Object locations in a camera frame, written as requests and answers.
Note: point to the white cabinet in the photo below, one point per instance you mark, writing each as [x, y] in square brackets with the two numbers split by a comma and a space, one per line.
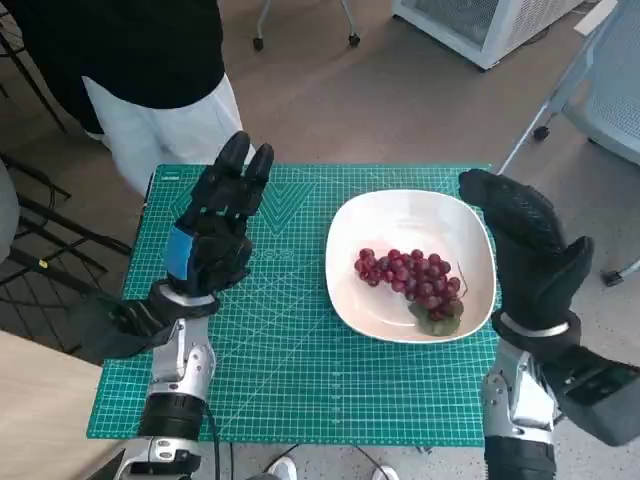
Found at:
[450, 25]

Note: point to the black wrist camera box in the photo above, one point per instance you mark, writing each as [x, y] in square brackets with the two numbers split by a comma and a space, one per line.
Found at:
[605, 395]
[125, 325]

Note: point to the red toy grape bunch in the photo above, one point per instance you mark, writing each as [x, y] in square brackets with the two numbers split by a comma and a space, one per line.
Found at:
[415, 280]

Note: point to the grey mesh chair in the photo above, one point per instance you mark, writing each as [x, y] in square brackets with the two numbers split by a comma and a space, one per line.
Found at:
[615, 100]

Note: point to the white robot foot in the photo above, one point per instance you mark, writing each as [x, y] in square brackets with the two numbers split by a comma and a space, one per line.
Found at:
[386, 473]
[282, 469]

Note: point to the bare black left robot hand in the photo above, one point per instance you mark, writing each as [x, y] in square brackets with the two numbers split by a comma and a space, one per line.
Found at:
[220, 240]

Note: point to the green cutting mat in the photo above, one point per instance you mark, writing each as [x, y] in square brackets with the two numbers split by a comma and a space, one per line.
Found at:
[300, 375]

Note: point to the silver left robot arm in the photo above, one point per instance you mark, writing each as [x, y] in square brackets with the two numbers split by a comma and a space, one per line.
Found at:
[175, 370]

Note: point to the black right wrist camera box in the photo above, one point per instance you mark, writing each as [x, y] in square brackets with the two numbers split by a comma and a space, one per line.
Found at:
[605, 395]

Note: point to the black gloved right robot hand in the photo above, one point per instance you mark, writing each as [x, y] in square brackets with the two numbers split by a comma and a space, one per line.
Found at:
[535, 255]

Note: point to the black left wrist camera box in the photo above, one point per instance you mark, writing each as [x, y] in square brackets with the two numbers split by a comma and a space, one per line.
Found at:
[125, 325]

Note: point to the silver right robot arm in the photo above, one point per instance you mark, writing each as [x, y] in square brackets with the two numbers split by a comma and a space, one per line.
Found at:
[520, 400]

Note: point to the grey round seat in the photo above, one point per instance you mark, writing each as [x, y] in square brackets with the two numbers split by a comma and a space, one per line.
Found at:
[7, 215]

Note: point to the white square plate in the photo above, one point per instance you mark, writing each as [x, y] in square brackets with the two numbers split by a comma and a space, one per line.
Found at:
[400, 220]

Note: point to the rolling chair legs with casters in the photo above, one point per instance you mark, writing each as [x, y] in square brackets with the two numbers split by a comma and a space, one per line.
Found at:
[258, 44]

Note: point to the black metal rack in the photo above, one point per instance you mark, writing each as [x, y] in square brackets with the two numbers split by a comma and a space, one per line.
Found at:
[65, 287]

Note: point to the light wooden desk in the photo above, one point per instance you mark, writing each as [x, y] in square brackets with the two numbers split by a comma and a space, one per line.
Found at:
[35, 400]

